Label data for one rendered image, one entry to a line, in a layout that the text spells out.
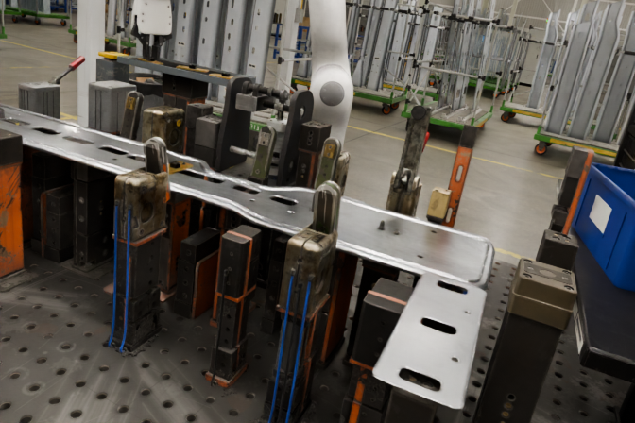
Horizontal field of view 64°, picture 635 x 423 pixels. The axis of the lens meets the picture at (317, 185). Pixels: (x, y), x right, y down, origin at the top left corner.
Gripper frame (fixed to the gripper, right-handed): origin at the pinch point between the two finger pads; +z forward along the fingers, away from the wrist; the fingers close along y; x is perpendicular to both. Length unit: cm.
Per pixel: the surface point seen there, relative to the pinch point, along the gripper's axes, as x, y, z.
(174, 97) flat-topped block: 10.5, -1.5, 10.6
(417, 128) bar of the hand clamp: 82, -12, 2
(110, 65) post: -11.1, 6.4, 5.7
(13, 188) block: 21, 43, 27
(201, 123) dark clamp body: 33.5, 5.4, 11.8
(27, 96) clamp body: -15.9, 27.0, 15.5
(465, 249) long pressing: 101, -5, 19
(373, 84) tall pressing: -371, -622, 79
